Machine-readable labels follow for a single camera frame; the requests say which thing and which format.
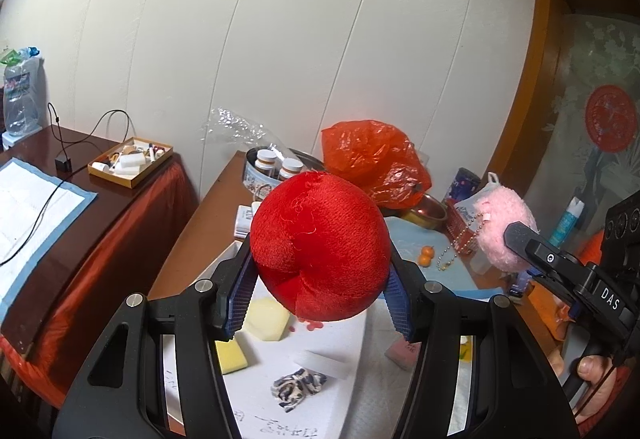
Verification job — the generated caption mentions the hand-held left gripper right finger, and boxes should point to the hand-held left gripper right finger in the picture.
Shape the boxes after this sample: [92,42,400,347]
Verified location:
[382,244,581,439]

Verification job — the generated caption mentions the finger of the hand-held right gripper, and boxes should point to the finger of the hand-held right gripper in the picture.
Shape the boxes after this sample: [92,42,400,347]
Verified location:
[527,269,583,320]
[502,220,596,292]

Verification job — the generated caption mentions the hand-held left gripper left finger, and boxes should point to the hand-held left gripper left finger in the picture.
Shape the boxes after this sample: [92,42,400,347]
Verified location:
[52,239,258,439]

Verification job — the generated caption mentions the pink fluffy plush keychain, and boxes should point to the pink fluffy plush keychain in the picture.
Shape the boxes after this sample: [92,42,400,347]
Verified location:
[436,185,540,272]

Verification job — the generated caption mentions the white tray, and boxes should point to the white tray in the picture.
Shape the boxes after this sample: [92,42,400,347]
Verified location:
[162,239,426,439]

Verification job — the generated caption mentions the red plush ball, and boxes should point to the red plush ball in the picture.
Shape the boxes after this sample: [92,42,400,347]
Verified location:
[249,170,392,322]

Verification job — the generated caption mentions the person's right hand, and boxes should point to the person's right hand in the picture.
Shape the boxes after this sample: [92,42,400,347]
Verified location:
[547,349,640,420]

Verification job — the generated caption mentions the orange towel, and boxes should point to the orange towel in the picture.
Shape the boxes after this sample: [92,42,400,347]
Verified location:
[527,229,608,355]

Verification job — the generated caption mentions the pale yellow hexagon sponge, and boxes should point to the pale yellow hexagon sponge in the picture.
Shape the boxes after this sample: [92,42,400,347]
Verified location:
[243,297,292,344]

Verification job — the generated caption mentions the teal bottle white cap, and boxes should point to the teal bottle white cap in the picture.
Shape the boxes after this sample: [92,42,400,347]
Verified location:
[547,196,586,247]

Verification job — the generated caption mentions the black smartphone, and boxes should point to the black smartphone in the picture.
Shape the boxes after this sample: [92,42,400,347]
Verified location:
[507,271,533,297]

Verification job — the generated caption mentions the clear plastic container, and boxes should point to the clear plastic container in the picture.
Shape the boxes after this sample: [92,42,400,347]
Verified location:
[467,249,496,276]

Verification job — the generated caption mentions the pink tissue pack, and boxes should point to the pink tissue pack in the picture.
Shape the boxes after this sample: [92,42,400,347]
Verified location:
[384,336,422,371]

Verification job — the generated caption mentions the light blue sheet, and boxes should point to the light blue sheet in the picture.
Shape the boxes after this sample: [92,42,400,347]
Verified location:
[385,216,506,305]

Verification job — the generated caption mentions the white plastic bag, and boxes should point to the white plastic bag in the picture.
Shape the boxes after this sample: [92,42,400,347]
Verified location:
[452,172,501,220]

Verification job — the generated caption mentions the stack of white boxes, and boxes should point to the stack of white boxes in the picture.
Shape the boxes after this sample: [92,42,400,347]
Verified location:
[234,201,263,241]

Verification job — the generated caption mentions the blue printed can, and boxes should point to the blue printed can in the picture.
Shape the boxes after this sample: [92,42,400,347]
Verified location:
[447,167,483,207]

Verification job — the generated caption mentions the brass bowl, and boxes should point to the brass bowl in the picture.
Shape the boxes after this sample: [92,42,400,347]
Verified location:
[400,193,449,225]

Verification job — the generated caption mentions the white foam block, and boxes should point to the white foam block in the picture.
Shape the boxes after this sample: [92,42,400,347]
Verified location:
[291,350,346,376]

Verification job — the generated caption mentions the leopard print scrunchie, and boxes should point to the leopard print scrunchie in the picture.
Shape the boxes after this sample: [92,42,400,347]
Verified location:
[271,368,326,412]

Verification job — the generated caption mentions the round printed tin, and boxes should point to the round printed tin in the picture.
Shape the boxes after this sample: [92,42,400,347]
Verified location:
[244,146,326,200]

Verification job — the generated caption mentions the red table cloth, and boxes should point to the red table cloth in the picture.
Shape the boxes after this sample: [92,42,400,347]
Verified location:
[0,154,201,415]

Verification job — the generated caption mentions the white medicine bottle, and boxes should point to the white medicine bottle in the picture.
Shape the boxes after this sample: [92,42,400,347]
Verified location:
[254,150,277,180]
[277,158,304,182]

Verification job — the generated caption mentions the orange plastic bag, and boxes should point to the orange plastic bag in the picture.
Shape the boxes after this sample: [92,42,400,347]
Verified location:
[321,120,432,210]

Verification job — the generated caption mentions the red paper cutout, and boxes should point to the red paper cutout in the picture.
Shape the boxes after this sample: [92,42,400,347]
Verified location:
[585,86,640,152]

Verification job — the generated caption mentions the black round pan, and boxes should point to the black round pan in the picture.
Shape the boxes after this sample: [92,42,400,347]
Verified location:
[287,148,326,172]

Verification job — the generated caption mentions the wooden door frosted glass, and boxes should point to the wooden door frosted glass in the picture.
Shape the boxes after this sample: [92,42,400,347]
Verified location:
[480,0,640,230]

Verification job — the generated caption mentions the cardboard tray of small things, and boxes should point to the cardboard tray of small things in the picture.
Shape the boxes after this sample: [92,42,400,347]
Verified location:
[87,136,174,190]

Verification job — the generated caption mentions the clear plastic wrap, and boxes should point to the clear plastic wrap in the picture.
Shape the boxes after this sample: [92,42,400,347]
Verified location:
[200,108,296,154]

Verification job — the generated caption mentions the dark wooden side table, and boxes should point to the dark wooden side table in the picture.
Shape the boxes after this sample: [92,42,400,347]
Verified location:
[0,124,183,335]

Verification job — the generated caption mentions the clear water jug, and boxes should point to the clear water jug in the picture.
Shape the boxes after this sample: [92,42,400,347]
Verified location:
[2,46,46,137]

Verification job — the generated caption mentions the black cable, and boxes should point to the black cable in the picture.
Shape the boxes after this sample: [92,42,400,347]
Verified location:
[0,101,133,267]

